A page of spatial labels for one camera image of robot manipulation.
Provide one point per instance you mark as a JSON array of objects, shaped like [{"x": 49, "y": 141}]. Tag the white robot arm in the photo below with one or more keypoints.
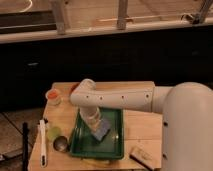
[{"x": 187, "y": 125}]

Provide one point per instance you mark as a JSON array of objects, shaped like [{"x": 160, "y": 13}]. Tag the small cup with orange lid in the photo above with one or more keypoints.
[{"x": 53, "y": 96}]

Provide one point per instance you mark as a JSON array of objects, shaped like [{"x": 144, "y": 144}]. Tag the orange bowl with food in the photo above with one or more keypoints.
[{"x": 74, "y": 87}]

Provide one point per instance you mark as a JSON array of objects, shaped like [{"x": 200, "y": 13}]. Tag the wooden block brush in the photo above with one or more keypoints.
[{"x": 141, "y": 157}]

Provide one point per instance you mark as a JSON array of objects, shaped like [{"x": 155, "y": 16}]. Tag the small metal bowl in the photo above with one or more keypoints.
[{"x": 61, "y": 144}]

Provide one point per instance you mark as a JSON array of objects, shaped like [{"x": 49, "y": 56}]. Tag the green plastic cup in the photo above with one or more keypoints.
[{"x": 53, "y": 133}]

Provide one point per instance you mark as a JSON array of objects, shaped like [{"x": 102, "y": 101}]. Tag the blue sponge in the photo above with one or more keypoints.
[{"x": 102, "y": 129}]

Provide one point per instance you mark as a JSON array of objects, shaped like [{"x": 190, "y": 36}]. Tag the white long-handled brush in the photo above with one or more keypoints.
[{"x": 43, "y": 143}]

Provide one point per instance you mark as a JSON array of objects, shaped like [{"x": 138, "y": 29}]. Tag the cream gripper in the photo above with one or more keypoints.
[{"x": 94, "y": 124}]

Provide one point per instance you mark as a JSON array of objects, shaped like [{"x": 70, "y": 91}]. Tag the black pole stand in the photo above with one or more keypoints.
[{"x": 25, "y": 147}]

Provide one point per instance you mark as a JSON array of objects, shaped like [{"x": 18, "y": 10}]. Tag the green plastic tray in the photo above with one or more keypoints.
[{"x": 111, "y": 147}]

